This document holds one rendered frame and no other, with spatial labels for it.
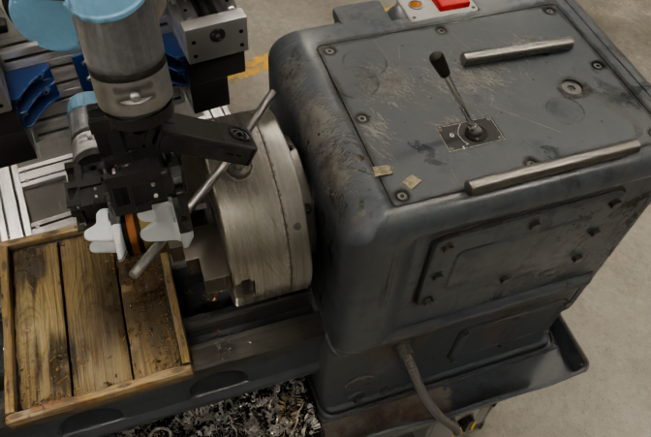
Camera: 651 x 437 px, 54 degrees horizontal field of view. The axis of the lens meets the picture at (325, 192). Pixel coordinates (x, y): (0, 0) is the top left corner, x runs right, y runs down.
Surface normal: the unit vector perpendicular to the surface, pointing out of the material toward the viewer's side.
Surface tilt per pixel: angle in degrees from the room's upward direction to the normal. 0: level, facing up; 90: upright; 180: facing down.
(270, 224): 47
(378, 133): 0
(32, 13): 89
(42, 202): 0
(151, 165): 13
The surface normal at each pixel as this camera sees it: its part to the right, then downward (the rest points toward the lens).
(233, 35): 0.42, 0.73
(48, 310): 0.05, -0.61
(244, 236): 0.28, 0.23
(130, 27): 0.56, 0.54
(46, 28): -0.13, 0.78
